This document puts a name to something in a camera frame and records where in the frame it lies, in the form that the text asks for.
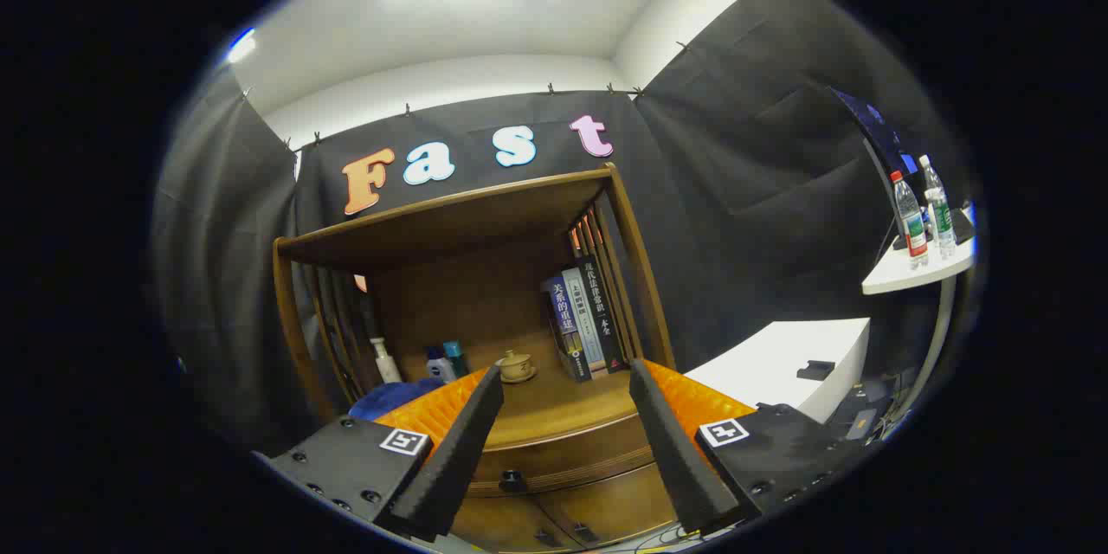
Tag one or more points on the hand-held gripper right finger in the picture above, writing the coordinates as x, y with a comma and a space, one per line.
671, 450

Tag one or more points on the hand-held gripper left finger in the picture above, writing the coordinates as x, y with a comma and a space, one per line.
459, 459

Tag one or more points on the wooden countertop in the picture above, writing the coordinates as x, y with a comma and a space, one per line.
554, 411

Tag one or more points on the white drawer cabinet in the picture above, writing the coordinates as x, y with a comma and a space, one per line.
779, 355

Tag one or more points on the wooden cabinet with slatted shelf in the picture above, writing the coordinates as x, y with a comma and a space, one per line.
450, 225

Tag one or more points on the white bottle with blue cap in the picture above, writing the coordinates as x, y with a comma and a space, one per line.
439, 370

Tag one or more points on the blue towel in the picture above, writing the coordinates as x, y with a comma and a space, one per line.
389, 396

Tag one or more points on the teal bottle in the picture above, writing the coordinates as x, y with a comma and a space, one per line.
456, 357

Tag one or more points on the beige lidded tea cup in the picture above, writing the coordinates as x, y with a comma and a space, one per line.
516, 366

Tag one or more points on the white pump bottle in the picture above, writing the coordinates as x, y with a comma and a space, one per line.
387, 368

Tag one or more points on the black spine book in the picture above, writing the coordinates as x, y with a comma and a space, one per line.
603, 312

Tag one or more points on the black computer case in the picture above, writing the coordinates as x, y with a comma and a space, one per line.
870, 411

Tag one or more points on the white round side table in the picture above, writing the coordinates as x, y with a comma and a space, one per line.
900, 274

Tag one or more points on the red label water bottle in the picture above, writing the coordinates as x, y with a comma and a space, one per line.
911, 229

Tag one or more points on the green label water bottle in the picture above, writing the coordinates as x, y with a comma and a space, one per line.
942, 229

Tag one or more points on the dark computer monitor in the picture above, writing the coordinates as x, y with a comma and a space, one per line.
879, 134

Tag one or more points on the black holder bracket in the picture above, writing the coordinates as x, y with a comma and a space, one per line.
815, 370

